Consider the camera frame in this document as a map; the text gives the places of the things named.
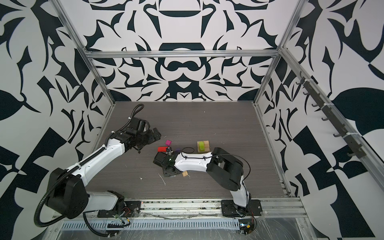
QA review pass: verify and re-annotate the red rectangular block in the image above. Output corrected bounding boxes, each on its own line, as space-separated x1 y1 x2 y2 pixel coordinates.
158 147 169 153

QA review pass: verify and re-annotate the natural wood long block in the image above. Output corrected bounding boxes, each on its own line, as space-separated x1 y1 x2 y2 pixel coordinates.
197 141 209 148

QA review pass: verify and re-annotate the lime green block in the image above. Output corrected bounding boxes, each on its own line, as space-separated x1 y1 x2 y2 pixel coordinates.
199 141 205 152

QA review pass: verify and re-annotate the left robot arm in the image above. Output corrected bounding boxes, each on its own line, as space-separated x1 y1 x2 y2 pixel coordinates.
44 118 161 219

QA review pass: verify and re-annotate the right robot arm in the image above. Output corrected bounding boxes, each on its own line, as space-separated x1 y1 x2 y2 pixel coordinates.
153 148 251 210

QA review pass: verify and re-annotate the green circuit board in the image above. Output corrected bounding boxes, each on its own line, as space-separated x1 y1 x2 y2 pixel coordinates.
239 219 257 235

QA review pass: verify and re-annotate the white slotted cable duct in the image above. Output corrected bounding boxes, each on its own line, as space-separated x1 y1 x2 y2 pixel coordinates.
59 218 241 231

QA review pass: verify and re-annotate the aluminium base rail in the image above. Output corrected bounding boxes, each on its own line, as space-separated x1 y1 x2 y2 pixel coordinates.
50 197 308 221

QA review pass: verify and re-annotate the left arm black hose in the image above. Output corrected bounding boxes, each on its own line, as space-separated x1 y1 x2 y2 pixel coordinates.
33 103 145 238

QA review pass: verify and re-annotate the black wall hook rack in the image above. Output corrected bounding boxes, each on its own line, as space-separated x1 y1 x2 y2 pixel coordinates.
297 76 367 159

